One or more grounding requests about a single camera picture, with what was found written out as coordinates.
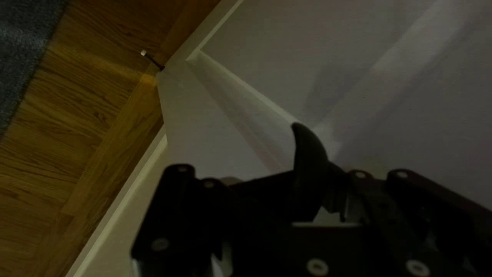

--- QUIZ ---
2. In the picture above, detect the black lever door handle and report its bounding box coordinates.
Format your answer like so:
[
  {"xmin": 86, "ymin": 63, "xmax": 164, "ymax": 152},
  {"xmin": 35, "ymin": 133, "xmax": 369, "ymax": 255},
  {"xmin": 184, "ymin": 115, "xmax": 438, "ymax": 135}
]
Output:
[{"xmin": 289, "ymin": 121, "xmax": 332, "ymax": 220}]

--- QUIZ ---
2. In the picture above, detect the white panelled door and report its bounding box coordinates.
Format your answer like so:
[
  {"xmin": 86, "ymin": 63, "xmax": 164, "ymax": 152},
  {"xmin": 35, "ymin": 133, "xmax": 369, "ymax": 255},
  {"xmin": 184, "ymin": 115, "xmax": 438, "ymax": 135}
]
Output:
[{"xmin": 153, "ymin": 0, "xmax": 492, "ymax": 227}]

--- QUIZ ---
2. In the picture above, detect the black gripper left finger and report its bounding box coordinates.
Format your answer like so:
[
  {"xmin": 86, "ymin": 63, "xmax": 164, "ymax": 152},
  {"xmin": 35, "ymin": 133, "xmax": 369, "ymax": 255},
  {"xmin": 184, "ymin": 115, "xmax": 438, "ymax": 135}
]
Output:
[{"xmin": 129, "ymin": 164, "xmax": 296, "ymax": 277}]

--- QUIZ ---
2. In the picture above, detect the white baseboard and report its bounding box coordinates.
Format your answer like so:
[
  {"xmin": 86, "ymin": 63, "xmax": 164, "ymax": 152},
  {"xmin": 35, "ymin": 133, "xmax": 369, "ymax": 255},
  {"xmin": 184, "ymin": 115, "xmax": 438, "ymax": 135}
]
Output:
[{"xmin": 64, "ymin": 129, "xmax": 170, "ymax": 277}]

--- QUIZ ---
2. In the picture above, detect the grey rug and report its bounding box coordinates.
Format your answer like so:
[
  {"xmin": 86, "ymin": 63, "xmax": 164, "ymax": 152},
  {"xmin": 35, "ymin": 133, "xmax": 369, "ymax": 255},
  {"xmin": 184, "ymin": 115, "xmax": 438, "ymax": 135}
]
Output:
[{"xmin": 0, "ymin": 0, "xmax": 69, "ymax": 135}]

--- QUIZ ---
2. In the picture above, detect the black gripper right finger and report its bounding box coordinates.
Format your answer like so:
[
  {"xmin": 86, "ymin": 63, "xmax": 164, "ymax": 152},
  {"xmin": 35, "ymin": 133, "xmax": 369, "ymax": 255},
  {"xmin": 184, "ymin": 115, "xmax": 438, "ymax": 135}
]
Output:
[{"xmin": 327, "ymin": 163, "xmax": 492, "ymax": 277}]

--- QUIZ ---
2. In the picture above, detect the metal door stop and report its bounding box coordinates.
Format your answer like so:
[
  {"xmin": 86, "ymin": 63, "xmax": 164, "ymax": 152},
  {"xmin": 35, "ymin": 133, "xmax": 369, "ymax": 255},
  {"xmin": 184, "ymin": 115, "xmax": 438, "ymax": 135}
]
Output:
[{"xmin": 138, "ymin": 47, "xmax": 166, "ymax": 72}]

